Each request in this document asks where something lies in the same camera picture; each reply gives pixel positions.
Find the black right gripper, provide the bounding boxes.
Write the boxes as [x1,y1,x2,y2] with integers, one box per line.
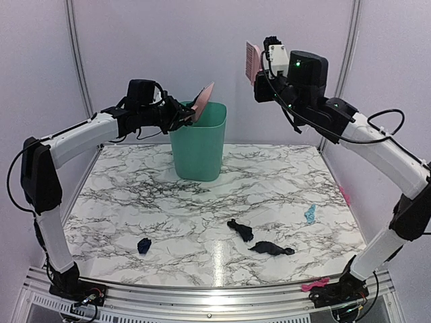
[255,69,306,120]

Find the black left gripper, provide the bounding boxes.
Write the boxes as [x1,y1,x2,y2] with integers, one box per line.
[139,95,195,134]

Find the pink plastic dustpan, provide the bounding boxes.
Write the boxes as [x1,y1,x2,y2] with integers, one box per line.
[190,82,215,123]

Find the pink hand brush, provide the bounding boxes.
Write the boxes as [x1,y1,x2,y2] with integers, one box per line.
[245,41,261,86]

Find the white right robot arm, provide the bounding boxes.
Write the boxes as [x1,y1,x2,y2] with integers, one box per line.
[246,45,430,301]

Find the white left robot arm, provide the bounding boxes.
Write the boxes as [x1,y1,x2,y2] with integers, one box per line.
[20,79,208,299]

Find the green plastic waste bin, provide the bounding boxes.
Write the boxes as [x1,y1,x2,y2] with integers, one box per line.
[170,102,227,182]

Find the magenta paper scrap on table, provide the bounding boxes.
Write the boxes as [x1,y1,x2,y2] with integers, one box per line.
[339,186,351,207]

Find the light blue paper scrap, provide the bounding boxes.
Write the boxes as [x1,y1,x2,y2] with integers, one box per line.
[304,204,317,224]

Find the black scrap upper piece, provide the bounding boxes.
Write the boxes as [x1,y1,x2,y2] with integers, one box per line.
[227,219,254,242]

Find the black scrap piece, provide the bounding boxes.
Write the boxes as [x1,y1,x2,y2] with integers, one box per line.
[227,219,254,242]
[249,241,296,256]

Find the small dark blue scrap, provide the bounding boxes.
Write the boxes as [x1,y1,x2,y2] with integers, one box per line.
[137,238,152,254]

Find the black scrap lower piece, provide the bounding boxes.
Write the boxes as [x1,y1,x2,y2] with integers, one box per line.
[249,241,296,256]

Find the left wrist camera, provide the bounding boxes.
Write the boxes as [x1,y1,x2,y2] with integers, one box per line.
[152,89,168,106]

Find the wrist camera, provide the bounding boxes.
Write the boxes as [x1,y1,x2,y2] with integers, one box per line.
[263,36,290,79]
[152,89,168,106]

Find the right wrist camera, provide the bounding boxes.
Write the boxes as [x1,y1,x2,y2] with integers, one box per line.
[263,36,290,79]

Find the right frame post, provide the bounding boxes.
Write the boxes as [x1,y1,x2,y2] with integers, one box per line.
[319,0,363,153]

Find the frame post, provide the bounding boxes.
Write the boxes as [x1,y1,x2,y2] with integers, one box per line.
[319,0,363,153]
[64,0,95,118]

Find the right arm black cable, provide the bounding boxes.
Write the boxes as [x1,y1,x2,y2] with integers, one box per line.
[265,60,406,145]

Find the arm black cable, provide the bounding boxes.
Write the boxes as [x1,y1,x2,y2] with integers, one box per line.
[265,60,406,145]
[5,144,38,216]

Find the left frame post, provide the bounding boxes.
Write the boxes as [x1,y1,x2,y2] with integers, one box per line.
[64,0,95,118]

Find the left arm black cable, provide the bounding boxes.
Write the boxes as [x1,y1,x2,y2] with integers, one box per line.
[5,144,38,216]

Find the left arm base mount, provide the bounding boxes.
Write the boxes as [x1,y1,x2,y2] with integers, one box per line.
[46,262,107,306]

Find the magenta scrap on rail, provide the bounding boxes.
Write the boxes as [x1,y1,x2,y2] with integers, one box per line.
[301,277,330,292]

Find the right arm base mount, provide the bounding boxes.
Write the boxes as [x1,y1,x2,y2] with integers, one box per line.
[308,264,369,308]

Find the aluminium front rail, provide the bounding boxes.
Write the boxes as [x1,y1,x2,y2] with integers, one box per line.
[12,267,405,322]

